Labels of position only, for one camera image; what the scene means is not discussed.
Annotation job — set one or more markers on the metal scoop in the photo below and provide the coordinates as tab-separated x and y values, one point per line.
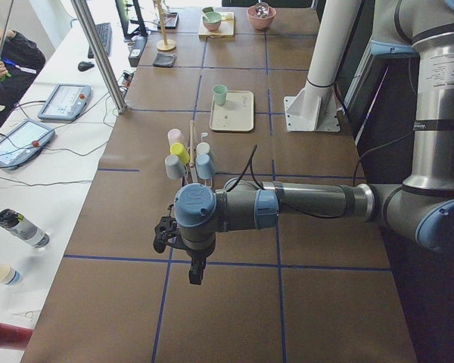
261	9

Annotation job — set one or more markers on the black box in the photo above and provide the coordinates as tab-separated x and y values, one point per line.
136	48

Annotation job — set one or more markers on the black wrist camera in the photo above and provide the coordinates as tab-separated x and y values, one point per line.
165	234

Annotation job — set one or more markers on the bamboo cutting board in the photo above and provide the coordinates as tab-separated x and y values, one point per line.
225	28

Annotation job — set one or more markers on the cream rectangular tray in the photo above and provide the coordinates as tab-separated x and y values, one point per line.
235	115

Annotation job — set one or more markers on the seated person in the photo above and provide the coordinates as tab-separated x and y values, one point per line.
20	63

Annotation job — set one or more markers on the black keyboard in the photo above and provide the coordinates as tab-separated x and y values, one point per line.
105	33

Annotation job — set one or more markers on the red cylinder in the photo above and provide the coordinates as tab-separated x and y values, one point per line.
14	337

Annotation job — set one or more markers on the wooden mug tree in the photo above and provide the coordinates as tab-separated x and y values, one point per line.
164	44

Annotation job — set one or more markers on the grey cup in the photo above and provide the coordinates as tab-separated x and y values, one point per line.
175	168

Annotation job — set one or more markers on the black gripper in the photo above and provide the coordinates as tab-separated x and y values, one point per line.
197	256

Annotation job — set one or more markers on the white cup rack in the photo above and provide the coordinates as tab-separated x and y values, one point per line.
191	166

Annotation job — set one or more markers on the aluminium frame post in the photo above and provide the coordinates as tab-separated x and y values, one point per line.
88	26

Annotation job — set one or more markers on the teach pendant far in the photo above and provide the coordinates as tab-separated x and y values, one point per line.
65	103

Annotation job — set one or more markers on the blue cup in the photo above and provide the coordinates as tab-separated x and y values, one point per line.
204	166

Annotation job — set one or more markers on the paper cup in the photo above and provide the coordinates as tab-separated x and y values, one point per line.
9	275

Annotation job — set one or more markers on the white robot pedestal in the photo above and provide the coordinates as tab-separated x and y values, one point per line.
314	108

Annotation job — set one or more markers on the teach pendant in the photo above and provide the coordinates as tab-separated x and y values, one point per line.
23	143
65	103

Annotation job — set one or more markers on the electronics board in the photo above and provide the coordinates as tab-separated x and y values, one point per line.
126	79

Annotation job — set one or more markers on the teach pendant near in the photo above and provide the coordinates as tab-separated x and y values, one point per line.
23	143

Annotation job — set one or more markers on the black monitor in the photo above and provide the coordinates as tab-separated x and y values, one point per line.
131	19

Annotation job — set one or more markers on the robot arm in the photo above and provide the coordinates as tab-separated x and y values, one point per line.
314	182

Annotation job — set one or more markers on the pink bowl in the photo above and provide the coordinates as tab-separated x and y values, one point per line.
260	22

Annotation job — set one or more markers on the green bowl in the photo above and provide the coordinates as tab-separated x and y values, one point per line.
211	21

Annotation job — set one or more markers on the yellow cup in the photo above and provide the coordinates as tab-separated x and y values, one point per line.
181	152

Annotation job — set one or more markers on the clear water bottle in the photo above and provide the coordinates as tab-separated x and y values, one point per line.
19	226

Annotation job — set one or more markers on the black computer mouse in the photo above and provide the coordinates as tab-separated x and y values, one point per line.
84	66

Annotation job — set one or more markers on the grey folded cloth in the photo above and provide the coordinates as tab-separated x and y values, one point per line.
164	60

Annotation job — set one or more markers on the pink cup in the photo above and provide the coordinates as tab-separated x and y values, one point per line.
175	136

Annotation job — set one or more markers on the beige cup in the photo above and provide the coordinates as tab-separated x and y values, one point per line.
203	148

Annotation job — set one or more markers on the green cup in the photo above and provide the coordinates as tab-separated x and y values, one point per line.
219	94

